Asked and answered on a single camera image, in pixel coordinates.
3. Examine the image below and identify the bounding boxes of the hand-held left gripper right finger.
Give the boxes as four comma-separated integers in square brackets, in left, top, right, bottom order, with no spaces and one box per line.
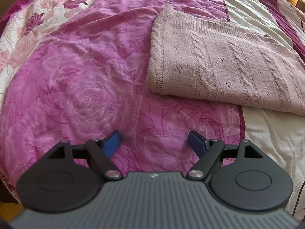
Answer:
[187,130,264,180]

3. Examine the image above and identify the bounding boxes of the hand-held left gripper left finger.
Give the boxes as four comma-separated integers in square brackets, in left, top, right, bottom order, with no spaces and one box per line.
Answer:
[48,130,123,180]

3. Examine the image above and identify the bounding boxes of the pink cable-knit sweater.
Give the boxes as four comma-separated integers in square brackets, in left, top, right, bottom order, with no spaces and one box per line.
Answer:
[146,4,305,117]

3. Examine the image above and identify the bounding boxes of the pink floral bedspread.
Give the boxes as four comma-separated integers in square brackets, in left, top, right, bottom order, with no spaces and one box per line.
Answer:
[0,0,305,217]

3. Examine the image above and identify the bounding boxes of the black cable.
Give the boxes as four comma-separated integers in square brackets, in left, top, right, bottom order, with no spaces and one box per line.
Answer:
[291,179,305,216]

